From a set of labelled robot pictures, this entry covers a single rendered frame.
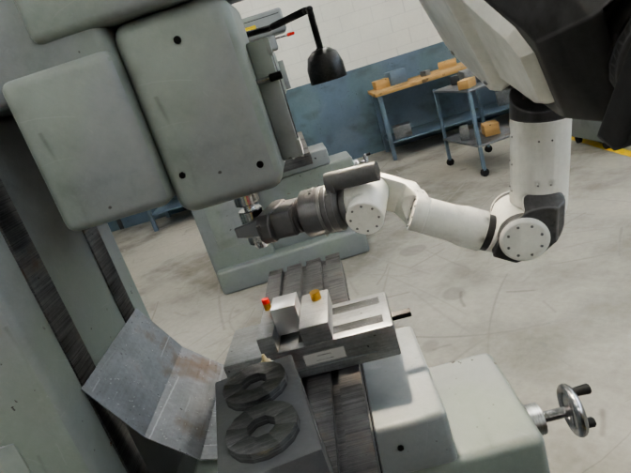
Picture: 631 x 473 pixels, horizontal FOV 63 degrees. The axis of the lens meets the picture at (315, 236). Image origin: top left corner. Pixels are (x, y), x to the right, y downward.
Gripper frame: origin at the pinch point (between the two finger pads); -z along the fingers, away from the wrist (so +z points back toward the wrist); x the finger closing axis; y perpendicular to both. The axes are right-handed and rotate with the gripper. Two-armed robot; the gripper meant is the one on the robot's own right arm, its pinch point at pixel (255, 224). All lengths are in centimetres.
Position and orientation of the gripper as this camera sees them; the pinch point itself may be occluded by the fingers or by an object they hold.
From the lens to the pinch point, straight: 100.7
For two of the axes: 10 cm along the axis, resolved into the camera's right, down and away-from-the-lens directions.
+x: -2.7, 3.9, -8.8
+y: 3.0, 9.0, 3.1
